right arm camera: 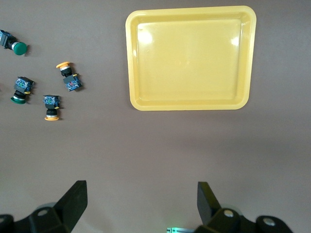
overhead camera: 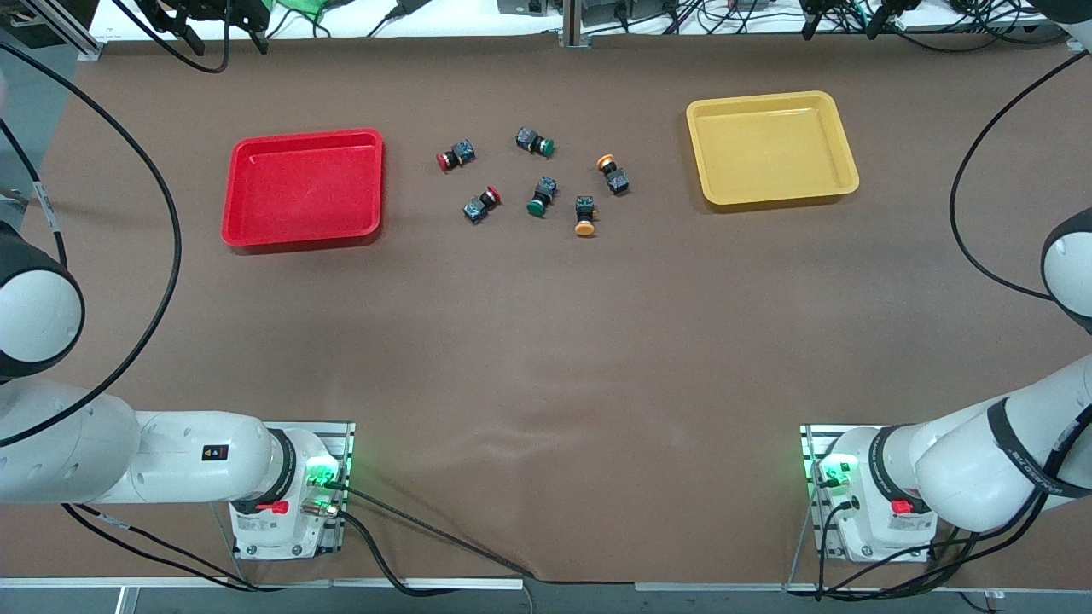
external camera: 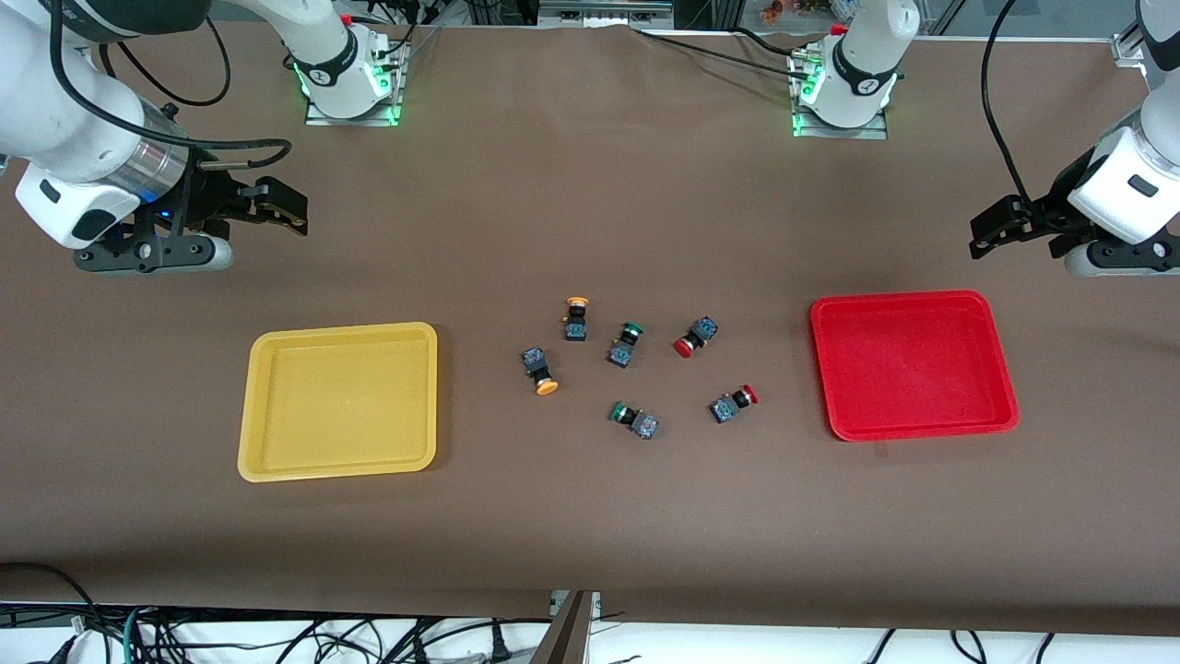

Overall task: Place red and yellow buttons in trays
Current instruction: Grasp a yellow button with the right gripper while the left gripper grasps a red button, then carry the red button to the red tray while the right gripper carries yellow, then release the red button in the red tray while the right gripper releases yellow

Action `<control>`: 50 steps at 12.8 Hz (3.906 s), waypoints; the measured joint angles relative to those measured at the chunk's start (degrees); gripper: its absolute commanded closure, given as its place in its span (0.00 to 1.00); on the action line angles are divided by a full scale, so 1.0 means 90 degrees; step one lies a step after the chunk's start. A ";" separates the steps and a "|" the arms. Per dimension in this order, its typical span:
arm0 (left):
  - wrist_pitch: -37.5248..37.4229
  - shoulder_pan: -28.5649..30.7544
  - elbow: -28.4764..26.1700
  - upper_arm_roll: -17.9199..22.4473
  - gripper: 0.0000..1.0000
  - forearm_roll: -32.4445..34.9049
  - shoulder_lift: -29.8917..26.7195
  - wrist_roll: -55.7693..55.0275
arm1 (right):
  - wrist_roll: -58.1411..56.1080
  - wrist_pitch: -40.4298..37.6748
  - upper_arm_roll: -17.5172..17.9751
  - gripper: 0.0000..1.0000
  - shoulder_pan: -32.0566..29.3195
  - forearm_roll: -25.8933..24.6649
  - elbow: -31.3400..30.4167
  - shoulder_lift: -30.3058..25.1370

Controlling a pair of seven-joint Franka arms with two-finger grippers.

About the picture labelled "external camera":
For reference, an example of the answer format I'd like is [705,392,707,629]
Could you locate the green push button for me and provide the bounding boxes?
[607,321,645,369]
[609,400,661,441]

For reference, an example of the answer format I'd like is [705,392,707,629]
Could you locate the dark camera pole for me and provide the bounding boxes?
[530,590,596,664]

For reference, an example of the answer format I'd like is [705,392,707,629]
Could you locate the black cable on table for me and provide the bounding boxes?
[631,26,812,75]

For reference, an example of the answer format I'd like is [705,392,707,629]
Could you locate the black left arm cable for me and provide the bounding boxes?
[980,0,1033,204]

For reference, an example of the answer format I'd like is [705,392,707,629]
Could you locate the yellow plastic tray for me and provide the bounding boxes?
[237,321,440,483]

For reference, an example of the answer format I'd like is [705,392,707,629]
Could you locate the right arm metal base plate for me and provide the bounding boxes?
[304,28,407,128]

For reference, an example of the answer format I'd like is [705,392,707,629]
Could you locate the grey box behind table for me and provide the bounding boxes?
[539,0,674,27]

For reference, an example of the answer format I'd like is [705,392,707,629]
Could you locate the red push button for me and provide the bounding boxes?
[672,315,720,360]
[709,384,760,425]

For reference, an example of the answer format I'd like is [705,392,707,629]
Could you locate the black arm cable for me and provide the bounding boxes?
[980,0,1033,204]
[46,0,294,174]

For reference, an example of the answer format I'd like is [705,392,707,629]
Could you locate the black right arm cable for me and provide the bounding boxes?
[46,0,294,174]

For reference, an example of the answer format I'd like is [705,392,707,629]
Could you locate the red plastic tray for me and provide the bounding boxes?
[809,290,1021,443]

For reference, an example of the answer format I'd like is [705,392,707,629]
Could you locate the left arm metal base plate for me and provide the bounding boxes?
[788,46,891,141]

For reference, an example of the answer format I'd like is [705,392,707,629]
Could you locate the brown table cover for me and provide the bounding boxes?
[0,18,1180,637]

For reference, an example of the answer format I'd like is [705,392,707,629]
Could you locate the green floor cable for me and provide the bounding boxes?
[120,604,153,664]

